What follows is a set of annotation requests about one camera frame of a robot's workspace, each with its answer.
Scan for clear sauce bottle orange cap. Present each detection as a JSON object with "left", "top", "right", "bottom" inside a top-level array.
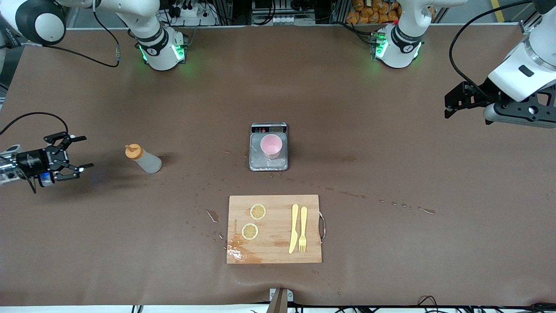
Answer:
[{"left": 125, "top": 143, "right": 162, "bottom": 174}]

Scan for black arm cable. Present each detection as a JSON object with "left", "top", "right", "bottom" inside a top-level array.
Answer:
[
  {"left": 449, "top": 0, "right": 535, "bottom": 94},
  {"left": 0, "top": 0, "right": 122, "bottom": 194}
]

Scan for white power strip black plugs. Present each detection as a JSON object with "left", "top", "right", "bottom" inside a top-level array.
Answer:
[{"left": 170, "top": 0, "right": 218, "bottom": 27}]

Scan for silver digital kitchen scale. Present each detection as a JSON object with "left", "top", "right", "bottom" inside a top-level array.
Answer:
[{"left": 249, "top": 122, "right": 289, "bottom": 172}]

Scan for pink plastic cup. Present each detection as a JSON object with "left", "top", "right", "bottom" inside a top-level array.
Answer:
[{"left": 260, "top": 134, "right": 284, "bottom": 160}]

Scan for orange snack bag pile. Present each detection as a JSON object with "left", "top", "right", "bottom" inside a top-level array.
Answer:
[{"left": 346, "top": 0, "right": 435, "bottom": 25}]

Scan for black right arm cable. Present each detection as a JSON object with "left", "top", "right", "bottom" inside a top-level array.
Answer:
[{"left": 0, "top": 0, "right": 122, "bottom": 194}]

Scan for black floor cable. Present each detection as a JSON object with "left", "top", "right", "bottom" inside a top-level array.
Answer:
[{"left": 415, "top": 296, "right": 556, "bottom": 313}]

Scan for yellow plastic fork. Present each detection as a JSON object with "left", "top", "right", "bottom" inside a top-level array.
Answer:
[{"left": 298, "top": 206, "right": 308, "bottom": 253}]

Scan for yellow plastic knife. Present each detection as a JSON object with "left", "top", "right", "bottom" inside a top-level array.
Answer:
[{"left": 288, "top": 203, "right": 300, "bottom": 254}]

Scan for aluminium frame rack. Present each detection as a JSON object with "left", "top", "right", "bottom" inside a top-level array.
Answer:
[{"left": 217, "top": 0, "right": 348, "bottom": 27}]

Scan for wooden cutting board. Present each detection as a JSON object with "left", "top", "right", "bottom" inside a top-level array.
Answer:
[{"left": 226, "top": 194, "right": 326, "bottom": 265}]

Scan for metal table clamp bracket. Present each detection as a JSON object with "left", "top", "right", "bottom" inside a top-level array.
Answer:
[{"left": 266, "top": 288, "right": 295, "bottom": 313}]

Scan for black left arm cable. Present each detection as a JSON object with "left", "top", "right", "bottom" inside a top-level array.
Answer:
[{"left": 449, "top": 0, "right": 535, "bottom": 94}]

